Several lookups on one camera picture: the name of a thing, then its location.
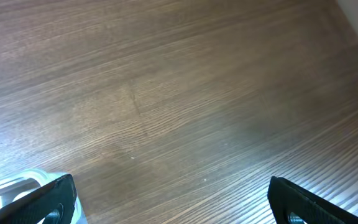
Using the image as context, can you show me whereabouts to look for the clear plastic container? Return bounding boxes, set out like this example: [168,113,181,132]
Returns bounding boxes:
[0,168,88,224]

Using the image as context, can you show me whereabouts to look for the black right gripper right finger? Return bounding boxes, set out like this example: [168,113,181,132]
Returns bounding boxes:
[267,176,358,224]

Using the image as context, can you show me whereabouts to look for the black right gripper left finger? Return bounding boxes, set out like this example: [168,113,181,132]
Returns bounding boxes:
[0,174,77,224]

